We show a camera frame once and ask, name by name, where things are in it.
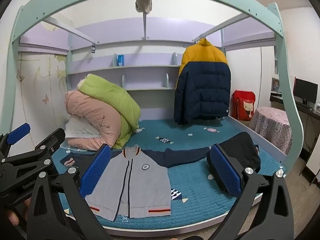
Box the pink quilt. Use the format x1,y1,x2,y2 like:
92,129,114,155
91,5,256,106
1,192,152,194
64,90,128,152

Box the dark desk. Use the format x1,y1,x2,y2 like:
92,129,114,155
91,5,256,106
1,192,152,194
269,94,320,160

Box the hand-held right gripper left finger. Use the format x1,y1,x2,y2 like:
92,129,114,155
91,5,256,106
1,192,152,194
26,144,112,240

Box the person's left hand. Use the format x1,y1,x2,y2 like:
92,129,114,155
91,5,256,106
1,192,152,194
0,197,32,235

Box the teal quilted bed mat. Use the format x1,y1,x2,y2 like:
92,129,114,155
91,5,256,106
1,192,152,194
54,119,285,230

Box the white pillow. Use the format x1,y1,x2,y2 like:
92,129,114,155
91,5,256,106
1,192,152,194
65,116,102,139

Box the lilac wall shelf unit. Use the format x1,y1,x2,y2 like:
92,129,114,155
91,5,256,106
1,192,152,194
66,51,183,92

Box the black garment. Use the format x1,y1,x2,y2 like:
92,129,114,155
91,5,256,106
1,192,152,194
206,131,262,180

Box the round table pink tablecloth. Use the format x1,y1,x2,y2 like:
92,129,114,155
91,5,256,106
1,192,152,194
249,106,293,155

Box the green quilt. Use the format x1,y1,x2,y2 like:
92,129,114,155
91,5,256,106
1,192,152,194
79,74,142,149

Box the yellow navy puffer jacket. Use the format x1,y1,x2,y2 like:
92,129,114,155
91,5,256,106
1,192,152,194
174,38,232,125

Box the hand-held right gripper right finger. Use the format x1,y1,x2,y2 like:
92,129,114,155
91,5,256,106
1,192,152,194
207,143,295,240

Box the grey jacket navy sleeves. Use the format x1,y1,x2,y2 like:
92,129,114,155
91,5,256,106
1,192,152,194
60,146,218,222

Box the red cartoon bag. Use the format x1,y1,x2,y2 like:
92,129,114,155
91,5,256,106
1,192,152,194
231,90,257,121

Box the black computer monitor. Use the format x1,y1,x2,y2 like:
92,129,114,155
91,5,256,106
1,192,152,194
293,77,318,105

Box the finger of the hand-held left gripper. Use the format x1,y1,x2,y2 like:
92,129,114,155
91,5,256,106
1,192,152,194
0,123,31,160
5,127,66,167

